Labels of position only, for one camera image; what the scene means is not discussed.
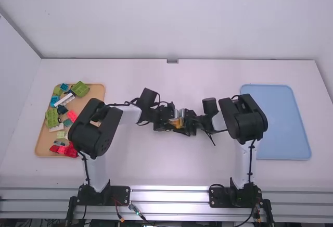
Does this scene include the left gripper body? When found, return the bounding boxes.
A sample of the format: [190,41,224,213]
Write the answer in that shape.
[152,102,176,132]

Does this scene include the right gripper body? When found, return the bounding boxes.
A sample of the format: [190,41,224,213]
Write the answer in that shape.
[173,109,198,137]

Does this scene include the yellow toy car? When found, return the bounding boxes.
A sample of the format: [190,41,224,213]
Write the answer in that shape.
[168,117,184,129]

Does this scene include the tan tray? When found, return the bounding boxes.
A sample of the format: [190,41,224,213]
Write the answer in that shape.
[34,82,106,158]

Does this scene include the silver rails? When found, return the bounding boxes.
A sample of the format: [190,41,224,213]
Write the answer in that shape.
[0,185,333,223]

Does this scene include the blue mat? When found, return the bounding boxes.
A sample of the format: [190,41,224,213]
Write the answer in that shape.
[239,84,312,161]

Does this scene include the lime green toy brick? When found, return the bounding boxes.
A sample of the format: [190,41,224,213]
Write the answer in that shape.
[71,81,91,98]
[45,108,61,128]

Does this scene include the white toy brick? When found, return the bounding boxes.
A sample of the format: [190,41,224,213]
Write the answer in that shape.
[55,92,76,107]

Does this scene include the pile of toy bricks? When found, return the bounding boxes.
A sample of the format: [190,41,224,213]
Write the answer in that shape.
[48,106,75,146]

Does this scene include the red toy brick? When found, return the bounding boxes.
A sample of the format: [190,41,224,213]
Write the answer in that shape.
[49,141,79,159]

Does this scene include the blue toy brick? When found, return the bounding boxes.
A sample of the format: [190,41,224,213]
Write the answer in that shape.
[50,95,62,108]

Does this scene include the black cable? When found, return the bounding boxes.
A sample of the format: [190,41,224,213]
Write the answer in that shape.
[104,96,143,108]
[201,129,217,147]

